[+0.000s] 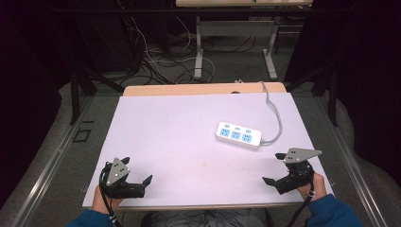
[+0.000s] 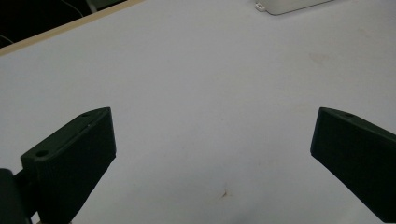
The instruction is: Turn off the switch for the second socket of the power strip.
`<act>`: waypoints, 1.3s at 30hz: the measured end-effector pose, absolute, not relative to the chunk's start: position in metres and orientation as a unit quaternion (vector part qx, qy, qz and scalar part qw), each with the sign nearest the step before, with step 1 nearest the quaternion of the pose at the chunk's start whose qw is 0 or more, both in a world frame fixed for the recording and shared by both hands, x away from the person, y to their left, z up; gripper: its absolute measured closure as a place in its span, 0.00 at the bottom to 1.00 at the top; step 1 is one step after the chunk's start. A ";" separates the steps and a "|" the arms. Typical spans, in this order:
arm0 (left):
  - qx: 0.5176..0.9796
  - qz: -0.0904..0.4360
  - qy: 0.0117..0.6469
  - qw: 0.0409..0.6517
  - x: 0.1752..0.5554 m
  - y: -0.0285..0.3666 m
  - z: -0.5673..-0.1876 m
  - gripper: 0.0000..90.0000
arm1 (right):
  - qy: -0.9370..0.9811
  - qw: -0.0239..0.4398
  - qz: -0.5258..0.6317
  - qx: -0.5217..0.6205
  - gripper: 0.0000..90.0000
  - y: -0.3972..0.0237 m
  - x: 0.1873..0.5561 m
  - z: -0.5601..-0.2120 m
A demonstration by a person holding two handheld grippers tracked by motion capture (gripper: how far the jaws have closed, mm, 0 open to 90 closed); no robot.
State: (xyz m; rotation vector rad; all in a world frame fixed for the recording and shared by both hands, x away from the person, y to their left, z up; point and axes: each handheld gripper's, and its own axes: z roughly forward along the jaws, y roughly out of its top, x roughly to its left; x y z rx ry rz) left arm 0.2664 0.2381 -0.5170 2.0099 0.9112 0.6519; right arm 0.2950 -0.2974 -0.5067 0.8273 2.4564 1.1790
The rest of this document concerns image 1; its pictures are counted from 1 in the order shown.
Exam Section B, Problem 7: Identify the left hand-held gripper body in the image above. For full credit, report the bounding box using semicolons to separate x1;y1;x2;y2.
99;156;147;200

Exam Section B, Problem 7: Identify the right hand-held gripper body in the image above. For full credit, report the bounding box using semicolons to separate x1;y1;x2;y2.
274;147;323;196

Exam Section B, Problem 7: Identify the person's right hand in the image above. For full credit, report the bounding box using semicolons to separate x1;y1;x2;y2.
297;172;328;203

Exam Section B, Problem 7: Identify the person's left hand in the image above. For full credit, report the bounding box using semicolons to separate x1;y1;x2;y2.
91;184;125;212

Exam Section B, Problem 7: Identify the white power strip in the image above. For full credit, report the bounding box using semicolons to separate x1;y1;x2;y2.
215;121;263;149

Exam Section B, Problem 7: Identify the white table cover sheet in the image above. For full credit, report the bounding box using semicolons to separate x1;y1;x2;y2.
82;92;335;209

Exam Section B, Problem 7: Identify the person's grey trousers lap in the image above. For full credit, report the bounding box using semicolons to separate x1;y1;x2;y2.
140;208;275;227

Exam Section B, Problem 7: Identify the black metal stand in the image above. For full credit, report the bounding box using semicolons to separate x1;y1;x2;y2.
67;60;126;126
285;62;340;128

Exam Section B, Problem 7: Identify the wooden table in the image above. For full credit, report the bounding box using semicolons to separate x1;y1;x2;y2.
84;81;336;212

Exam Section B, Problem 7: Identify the white-framed desk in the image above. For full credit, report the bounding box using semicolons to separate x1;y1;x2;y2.
175;0;314;81

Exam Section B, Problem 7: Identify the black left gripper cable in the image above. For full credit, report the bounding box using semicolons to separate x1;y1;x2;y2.
98;162;123;227

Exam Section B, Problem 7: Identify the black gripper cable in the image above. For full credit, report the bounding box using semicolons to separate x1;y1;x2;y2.
98;162;123;227
286;176;316;227

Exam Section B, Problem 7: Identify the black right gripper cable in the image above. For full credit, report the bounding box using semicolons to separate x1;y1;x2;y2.
286;176;316;227

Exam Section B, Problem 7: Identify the grey power strip cable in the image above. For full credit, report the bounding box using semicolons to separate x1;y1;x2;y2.
258;80;284;147

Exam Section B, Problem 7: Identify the black floor hatch frame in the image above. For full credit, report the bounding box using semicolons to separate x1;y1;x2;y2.
72;128;93;144

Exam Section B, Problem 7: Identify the aluminium floor rail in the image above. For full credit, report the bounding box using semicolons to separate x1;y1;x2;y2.
10;96;96;227
315;96;391;227

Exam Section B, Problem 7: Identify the tangle of floor cables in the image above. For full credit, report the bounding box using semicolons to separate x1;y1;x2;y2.
116;0;258;86

